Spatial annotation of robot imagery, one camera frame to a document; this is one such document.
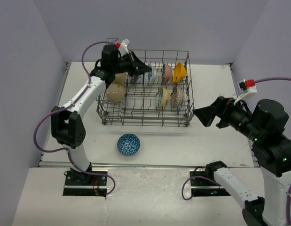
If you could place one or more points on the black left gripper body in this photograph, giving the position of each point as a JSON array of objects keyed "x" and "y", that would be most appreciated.
[{"x": 128, "y": 64}]

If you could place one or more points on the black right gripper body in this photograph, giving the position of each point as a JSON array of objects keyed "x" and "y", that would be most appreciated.
[{"x": 233, "y": 113}]

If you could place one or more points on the blue zigzag pattern bowl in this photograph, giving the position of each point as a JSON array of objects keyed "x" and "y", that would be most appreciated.
[{"x": 136, "y": 79}]

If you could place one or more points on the blue white floral bowl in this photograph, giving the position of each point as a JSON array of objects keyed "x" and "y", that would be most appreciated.
[{"x": 149, "y": 77}]

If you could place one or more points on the brown lattice pattern bowl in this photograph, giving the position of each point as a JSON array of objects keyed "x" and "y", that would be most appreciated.
[{"x": 177, "y": 97}]

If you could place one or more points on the yellow teal flower bowl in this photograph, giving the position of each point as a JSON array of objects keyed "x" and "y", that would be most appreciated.
[{"x": 162, "y": 97}]

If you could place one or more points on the blue triangle pattern bowl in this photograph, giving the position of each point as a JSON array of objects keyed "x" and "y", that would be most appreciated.
[{"x": 128, "y": 144}]

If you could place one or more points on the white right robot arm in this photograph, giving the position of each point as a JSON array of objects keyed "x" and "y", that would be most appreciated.
[{"x": 264, "y": 127}]

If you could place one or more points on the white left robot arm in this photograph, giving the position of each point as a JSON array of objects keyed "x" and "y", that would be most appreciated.
[{"x": 67, "y": 121}]

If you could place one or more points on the beige rear bowl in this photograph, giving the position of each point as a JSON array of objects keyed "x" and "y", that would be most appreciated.
[{"x": 120, "y": 78}]

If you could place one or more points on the beige bowl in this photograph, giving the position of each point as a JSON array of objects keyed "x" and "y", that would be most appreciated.
[
  {"x": 115, "y": 93},
  {"x": 120, "y": 78}
]

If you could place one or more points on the pink patterned bowl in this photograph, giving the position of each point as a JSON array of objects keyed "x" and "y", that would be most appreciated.
[{"x": 167, "y": 73}]

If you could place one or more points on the beige front bowl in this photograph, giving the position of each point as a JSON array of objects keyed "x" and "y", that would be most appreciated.
[{"x": 115, "y": 93}]

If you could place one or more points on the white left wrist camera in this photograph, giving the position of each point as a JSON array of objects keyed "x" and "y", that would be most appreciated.
[{"x": 123, "y": 47}]

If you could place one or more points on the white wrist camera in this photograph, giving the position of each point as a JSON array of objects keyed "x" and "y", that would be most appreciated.
[
  {"x": 248, "y": 90},
  {"x": 123, "y": 47}
]

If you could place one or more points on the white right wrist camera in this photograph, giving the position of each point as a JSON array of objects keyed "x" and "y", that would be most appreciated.
[{"x": 248, "y": 90}]

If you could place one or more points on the grey wire dish rack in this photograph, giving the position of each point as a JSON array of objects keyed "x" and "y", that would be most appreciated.
[{"x": 138, "y": 106}]

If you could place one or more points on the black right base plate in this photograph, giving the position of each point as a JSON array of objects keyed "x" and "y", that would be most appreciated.
[{"x": 203, "y": 188}]

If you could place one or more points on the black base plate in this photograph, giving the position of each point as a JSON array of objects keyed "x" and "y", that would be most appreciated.
[
  {"x": 77, "y": 184},
  {"x": 203, "y": 188}
]

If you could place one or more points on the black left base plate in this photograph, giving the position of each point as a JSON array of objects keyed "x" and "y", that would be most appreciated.
[{"x": 77, "y": 184}]

